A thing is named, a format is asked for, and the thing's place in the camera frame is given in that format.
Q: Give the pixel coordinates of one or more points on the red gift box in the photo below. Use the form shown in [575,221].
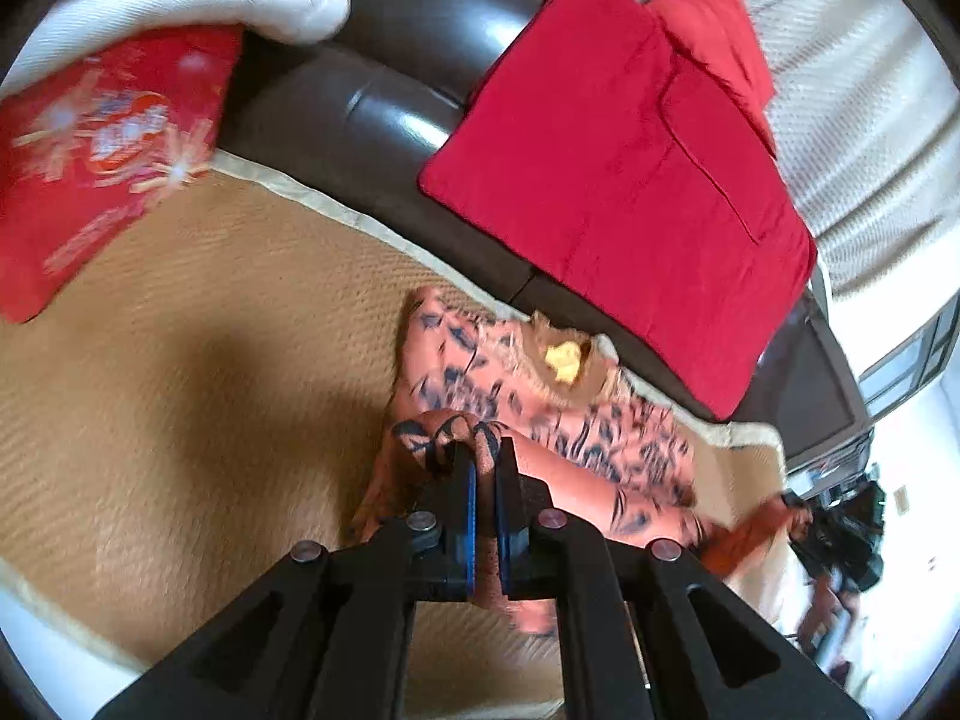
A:
[90,187]

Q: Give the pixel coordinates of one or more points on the brown leather sofa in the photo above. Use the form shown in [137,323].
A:
[390,67]

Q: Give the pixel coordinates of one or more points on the woven bamboo mat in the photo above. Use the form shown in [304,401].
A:
[187,330]

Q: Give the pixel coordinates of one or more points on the red pillow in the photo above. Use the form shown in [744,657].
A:
[720,30]

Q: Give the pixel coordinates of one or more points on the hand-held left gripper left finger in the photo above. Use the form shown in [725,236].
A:
[469,540]

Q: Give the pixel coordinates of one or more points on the beige dotted curtain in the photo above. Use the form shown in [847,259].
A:
[840,127]

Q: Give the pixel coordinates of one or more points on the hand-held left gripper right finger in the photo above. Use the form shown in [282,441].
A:
[504,540]

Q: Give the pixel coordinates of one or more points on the red blanket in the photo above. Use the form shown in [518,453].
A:
[600,165]

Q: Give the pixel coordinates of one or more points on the orange floral shirt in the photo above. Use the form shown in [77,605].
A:
[592,420]

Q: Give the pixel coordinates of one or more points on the white quilt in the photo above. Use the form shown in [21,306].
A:
[225,0]

